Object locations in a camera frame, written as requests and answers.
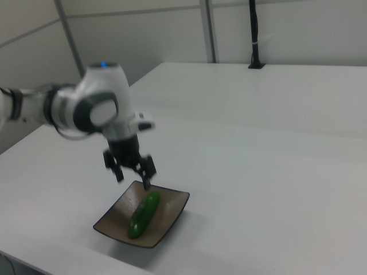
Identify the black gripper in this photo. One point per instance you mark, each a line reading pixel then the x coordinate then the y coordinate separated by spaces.
pixel 124 151

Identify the black pole with base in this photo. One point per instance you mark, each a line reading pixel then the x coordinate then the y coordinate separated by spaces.
pixel 254 34

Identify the grey partition frame post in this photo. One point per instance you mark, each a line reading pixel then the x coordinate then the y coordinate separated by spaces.
pixel 68 37
pixel 207 31

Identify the square brown ceramic plate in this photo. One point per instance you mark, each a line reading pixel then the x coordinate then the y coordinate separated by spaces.
pixel 169 212

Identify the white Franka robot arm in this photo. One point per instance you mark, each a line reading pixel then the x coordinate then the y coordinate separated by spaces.
pixel 94 97

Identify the green cucumber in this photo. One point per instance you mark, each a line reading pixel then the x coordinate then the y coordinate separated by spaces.
pixel 143 215

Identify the white wrist-mounted box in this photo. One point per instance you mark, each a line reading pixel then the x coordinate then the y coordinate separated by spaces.
pixel 143 121

